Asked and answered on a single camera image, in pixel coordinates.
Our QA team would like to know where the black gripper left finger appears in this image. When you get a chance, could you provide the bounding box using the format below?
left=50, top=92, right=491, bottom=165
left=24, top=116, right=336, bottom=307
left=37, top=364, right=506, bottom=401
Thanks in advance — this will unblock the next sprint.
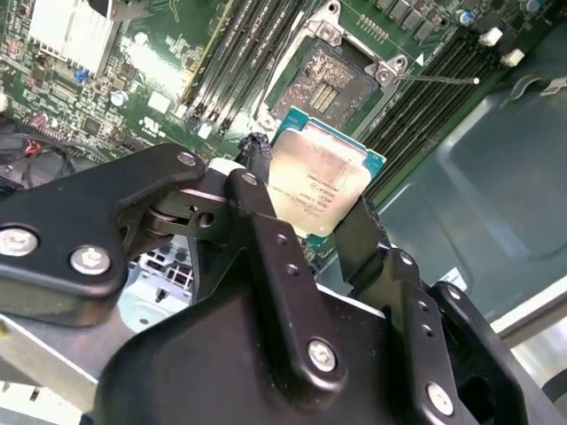
left=0, top=132, right=353, bottom=393

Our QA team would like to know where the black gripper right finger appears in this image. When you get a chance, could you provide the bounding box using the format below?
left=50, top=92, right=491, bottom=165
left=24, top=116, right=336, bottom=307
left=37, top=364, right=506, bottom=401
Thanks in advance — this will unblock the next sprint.
left=334, top=197, right=532, bottom=425

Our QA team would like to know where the wire locking lever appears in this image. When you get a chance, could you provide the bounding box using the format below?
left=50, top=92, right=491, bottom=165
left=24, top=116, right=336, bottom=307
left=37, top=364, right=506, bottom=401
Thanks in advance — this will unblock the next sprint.
left=393, top=70, right=482, bottom=86

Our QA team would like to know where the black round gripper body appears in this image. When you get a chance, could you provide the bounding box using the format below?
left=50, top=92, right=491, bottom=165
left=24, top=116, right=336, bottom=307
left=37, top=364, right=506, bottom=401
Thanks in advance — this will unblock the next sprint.
left=95, top=282, right=426, bottom=425

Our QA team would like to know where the silver CPU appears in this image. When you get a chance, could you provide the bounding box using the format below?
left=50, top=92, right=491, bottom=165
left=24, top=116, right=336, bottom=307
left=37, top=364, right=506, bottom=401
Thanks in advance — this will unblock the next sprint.
left=268, top=104, right=387, bottom=243

